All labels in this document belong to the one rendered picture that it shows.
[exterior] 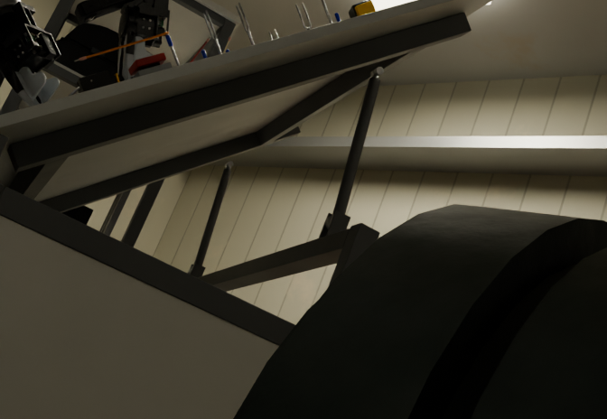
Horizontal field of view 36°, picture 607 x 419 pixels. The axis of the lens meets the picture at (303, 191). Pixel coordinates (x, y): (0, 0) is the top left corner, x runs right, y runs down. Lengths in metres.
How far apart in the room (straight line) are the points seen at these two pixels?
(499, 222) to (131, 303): 1.02
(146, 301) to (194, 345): 0.10
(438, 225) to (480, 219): 0.02
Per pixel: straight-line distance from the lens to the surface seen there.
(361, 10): 1.97
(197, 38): 3.12
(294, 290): 4.93
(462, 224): 0.41
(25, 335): 1.36
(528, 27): 4.44
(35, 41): 1.78
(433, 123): 4.95
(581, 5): 4.22
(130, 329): 1.39
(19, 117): 1.40
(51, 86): 1.76
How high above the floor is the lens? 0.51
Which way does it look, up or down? 19 degrees up
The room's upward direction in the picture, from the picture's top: 22 degrees clockwise
